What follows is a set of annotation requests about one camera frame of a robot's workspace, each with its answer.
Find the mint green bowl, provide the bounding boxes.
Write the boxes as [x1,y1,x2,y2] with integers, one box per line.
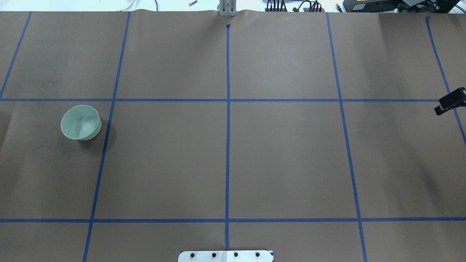
[60,104,102,141]

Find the black equipment box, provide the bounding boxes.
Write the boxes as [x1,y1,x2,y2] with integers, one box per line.
[343,0,460,13]

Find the black cables on desk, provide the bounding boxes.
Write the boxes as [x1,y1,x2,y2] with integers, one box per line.
[265,0,324,13]

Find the metal stand post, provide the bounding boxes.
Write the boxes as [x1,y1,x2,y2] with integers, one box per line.
[218,0,237,17]

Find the white metal camera stand base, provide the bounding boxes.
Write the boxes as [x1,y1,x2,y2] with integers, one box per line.
[178,250,274,262]

